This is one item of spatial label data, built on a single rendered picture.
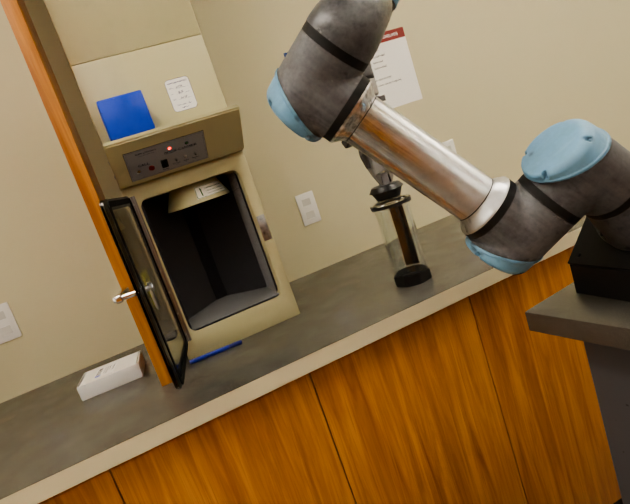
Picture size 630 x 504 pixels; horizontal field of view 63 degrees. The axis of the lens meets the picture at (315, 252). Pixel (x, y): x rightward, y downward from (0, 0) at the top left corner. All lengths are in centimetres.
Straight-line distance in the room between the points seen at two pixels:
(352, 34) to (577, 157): 37
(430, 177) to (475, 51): 149
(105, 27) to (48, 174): 57
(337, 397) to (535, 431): 60
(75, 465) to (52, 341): 74
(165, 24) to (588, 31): 189
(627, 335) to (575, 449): 81
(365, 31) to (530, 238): 41
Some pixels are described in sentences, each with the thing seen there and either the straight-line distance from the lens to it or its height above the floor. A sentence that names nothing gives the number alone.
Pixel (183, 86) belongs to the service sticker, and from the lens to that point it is 139.
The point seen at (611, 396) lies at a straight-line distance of 113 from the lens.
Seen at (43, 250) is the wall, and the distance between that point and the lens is 180.
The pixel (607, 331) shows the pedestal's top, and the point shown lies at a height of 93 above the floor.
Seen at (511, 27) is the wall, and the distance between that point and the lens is 244.
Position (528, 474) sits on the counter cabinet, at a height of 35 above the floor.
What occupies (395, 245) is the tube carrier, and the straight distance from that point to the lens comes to 135.
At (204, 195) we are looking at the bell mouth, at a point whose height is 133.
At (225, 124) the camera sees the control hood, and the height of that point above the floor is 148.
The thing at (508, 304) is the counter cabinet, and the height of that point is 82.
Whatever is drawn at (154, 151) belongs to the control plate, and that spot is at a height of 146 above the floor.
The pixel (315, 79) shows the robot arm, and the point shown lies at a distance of 81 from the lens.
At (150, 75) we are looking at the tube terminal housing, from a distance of 139.
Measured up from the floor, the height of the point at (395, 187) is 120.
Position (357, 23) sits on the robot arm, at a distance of 81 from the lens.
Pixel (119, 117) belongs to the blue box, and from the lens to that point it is 126.
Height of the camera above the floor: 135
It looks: 11 degrees down
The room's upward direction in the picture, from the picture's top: 19 degrees counter-clockwise
